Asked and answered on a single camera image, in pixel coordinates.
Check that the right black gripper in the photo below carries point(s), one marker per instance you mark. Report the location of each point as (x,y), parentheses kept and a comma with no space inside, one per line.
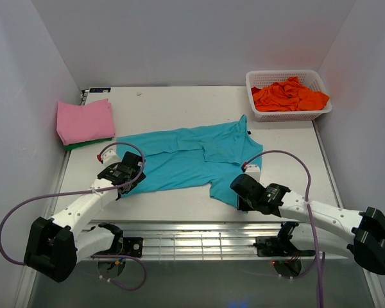
(243,206)

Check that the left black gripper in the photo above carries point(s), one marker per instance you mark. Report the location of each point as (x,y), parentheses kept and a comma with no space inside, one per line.
(138,179)

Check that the teal t shirt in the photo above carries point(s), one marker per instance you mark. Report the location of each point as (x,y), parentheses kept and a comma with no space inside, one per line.
(191,157)

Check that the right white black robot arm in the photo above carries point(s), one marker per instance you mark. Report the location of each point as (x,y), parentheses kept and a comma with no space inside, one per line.
(357,235)

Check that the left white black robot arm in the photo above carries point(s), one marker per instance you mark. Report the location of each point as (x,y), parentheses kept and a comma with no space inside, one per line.
(55,245)

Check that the folded green t shirt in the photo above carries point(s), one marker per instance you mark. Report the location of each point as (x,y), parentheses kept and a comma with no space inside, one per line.
(74,146)

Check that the folded pink t shirt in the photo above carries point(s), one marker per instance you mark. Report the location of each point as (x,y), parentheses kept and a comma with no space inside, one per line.
(76,124)

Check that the blue label sticker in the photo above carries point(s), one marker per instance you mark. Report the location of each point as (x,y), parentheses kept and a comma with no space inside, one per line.
(100,90)

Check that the orange t shirt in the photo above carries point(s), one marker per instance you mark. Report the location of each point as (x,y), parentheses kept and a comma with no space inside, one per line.
(288,96)

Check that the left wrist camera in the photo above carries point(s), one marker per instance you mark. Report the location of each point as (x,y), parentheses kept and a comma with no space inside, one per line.
(108,159)

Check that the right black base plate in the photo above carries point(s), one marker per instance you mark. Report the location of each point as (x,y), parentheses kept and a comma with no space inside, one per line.
(279,247)

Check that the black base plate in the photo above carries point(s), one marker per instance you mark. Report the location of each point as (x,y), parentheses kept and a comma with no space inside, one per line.
(132,246)
(279,247)

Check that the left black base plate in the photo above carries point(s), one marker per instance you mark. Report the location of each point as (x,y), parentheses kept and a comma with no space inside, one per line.
(132,246)

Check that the aluminium rail frame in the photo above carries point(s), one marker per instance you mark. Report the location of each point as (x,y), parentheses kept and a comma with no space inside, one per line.
(198,253)

